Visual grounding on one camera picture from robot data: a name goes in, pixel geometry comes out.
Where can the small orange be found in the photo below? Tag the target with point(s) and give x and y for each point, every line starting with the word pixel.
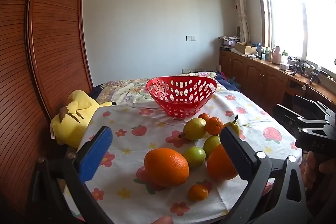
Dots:
pixel 198 192

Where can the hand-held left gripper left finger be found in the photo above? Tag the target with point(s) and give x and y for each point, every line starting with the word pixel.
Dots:
pixel 95 153

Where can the teal cloth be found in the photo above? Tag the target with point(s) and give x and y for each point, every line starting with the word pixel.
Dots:
pixel 231 79

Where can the large orange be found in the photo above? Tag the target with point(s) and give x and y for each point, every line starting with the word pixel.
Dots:
pixel 219 163
pixel 166 167

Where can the patterned curtain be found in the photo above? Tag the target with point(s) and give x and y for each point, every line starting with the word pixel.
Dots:
pixel 240 3

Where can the white fruit-print tablecloth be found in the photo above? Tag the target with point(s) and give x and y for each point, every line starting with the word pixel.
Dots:
pixel 126 113

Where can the cardboard box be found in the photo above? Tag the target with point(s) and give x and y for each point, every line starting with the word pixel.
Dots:
pixel 245 47

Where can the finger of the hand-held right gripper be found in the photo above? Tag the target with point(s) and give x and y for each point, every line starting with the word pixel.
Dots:
pixel 304 102
pixel 286 117

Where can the wooden cabinet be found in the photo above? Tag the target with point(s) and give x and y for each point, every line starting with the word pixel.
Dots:
pixel 257 77

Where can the tangerine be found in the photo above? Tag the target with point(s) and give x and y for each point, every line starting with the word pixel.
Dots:
pixel 204 116
pixel 214 126

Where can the small white box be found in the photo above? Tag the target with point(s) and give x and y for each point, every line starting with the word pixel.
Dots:
pixel 284 66

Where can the window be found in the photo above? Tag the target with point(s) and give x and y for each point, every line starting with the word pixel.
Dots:
pixel 294 16

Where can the yellow plush toy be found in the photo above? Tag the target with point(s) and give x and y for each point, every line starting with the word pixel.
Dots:
pixel 76 119

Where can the red perforated plastic basket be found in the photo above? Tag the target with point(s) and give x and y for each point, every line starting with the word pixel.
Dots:
pixel 181 111

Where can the small green fruit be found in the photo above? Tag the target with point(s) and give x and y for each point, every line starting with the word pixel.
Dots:
pixel 211 144
pixel 194 157

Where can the navy blue blanket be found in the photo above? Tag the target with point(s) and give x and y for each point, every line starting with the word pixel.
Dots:
pixel 231 87

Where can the yellow-green pear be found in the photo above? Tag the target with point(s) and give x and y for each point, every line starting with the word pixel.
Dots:
pixel 234 126

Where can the wooden slatted wardrobe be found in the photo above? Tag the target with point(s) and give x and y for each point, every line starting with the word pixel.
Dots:
pixel 52 29

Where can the white wall outlet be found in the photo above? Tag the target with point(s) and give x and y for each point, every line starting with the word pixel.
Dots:
pixel 187 70

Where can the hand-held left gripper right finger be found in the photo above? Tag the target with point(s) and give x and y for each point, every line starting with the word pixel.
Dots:
pixel 236 148

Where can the floral quilt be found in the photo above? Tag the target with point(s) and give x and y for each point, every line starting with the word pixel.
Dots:
pixel 123 90

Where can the small black tripod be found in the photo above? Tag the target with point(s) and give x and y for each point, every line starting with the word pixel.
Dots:
pixel 298 68
pixel 314 77

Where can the large yellow pear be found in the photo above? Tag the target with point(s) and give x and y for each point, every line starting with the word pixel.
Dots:
pixel 194 129

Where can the person's right hand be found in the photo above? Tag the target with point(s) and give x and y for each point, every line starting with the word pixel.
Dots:
pixel 313 165

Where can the white wall switch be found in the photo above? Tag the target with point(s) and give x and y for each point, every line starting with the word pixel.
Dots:
pixel 191 38

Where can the person's left hand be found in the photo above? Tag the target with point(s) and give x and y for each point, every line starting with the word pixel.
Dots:
pixel 162 220

